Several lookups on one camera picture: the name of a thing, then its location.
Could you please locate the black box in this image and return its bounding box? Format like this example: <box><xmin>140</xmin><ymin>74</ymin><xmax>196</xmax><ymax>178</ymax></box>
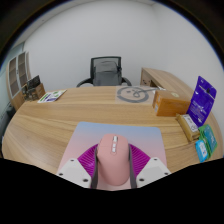
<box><xmin>26</xmin><ymin>75</ymin><xmax>42</xmax><ymax>90</ymax></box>

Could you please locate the orange-brown cardboard box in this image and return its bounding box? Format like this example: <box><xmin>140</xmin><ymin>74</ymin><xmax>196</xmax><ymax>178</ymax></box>
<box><xmin>152</xmin><ymin>89</ymin><xmax>192</xmax><ymax>117</ymax></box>

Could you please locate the pink and blue mouse pad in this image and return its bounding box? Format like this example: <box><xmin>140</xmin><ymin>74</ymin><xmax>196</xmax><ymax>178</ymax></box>
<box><xmin>57</xmin><ymin>121</ymin><xmax>168</xmax><ymax>192</ymax></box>

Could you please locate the purple package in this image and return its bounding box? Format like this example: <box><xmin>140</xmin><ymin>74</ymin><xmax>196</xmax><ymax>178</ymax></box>
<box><xmin>185</xmin><ymin>75</ymin><xmax>218</xmax><ymax>128</ymax></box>

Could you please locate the wooden side desk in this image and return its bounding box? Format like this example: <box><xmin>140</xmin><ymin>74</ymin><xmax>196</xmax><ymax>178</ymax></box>
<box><xmin>139</xmin><ymin>67</ymin><xmax>198</xmax><ymax>101</ymax></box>

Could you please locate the black mesh office chair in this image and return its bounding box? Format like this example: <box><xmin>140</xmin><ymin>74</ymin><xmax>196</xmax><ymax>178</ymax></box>
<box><xmin>76</xmin><ymin>55</ymin><xmax>133</xmax><ymax>88</ymax></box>

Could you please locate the white sheet with coloured shapes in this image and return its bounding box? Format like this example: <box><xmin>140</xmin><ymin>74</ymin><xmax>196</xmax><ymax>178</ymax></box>
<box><xmin>36</xmin><ymin>89</ymin><xmax>68</xmax><ymax>104</ymax></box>

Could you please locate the green packet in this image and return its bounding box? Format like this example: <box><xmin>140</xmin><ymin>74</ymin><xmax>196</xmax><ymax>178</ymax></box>
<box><xmin>198</xmin><ymin>124</ymin><xmax>218</xmax><ymax>156</ymax></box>

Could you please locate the small labelled kraft box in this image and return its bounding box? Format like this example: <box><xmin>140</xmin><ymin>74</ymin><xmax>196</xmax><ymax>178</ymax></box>
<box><xmin>175</xmin><ymin>113</ymin><xmax>202</xmax><ymax>143</ymax></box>

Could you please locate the grey backpack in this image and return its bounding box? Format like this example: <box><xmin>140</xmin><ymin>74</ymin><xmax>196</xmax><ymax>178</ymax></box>
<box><xmin>92</xmin><ymin>60</ymin><xmax>123</xmax><ymax>87</ymax></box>

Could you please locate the blue packet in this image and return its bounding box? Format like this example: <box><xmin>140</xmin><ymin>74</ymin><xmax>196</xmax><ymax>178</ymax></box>
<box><xmin>194</xmin><ymin>138</ymin><xmax>210</xmax><ymax>163</ymax></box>

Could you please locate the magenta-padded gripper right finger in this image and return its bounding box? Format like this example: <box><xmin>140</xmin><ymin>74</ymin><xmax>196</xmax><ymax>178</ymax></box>
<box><xmin>127</xmin><ymin>144</ymin><xmax>172</xmax><ymax>189</ymax></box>

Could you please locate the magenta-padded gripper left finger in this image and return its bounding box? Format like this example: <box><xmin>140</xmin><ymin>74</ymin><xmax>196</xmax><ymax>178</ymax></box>
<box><xmin>56</xmin><ymin>144</ymin><xmax>100</xmax><ymax>190</ymax></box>

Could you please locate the wooden shelf unit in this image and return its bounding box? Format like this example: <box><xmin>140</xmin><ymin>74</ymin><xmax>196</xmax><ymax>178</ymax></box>
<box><xmin>5</xmin><ymin>50</ymin><xmax>33</xmax><ymax>111</ymax></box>

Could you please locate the pink computer mouse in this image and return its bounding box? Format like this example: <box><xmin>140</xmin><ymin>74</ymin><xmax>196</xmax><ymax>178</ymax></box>
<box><xmin>96</xmin><ymin>133</ymin><xmax>131</xmax><ymax>187</ymax></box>

